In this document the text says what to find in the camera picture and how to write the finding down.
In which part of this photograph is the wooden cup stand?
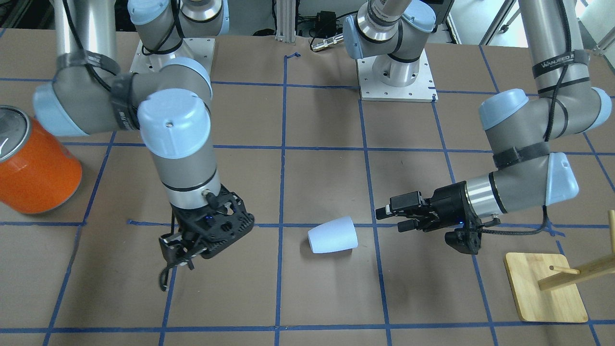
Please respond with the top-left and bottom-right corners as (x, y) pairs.
(502, 209), (614, 324)

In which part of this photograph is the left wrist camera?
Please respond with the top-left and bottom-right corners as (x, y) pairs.
(444, 217), (501, 255)

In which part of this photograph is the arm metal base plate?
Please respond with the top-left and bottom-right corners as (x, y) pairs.
(129, 37), (216, 73)
(356, 50), (439, 102)

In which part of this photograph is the orange can with grey lid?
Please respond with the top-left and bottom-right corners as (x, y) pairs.
(0, 105), (83, 214)

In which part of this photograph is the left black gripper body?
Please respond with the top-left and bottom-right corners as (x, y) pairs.
(418, 182), (480, 232)

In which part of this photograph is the right wrist camera with cable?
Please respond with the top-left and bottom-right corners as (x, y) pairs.
(159, 213), (182, 292)

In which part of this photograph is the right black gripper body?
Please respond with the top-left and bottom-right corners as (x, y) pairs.
(171, 190), (255, 259)

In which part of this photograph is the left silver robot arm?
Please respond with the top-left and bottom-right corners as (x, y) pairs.
(375, 0), (612, 232)

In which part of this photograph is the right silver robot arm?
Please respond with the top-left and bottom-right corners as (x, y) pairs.
(33, 0), (254, 270)

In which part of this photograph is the aluminium frame post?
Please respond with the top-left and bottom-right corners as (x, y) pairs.
(274, 0), (298, 45)

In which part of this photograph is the light blue plastic cup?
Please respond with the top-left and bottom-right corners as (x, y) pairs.
(308, 215), (358, 254)

